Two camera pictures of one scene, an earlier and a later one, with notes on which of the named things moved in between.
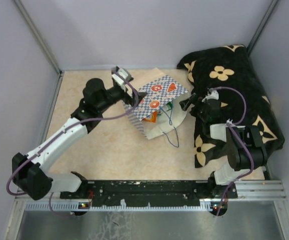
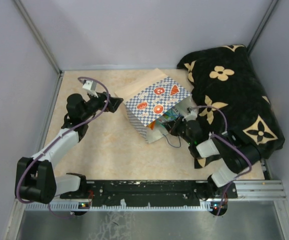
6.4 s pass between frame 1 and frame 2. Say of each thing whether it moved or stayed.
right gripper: moved
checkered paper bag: moved
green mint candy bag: moved
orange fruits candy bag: moved
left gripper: moved
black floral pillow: stayed
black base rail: stayed
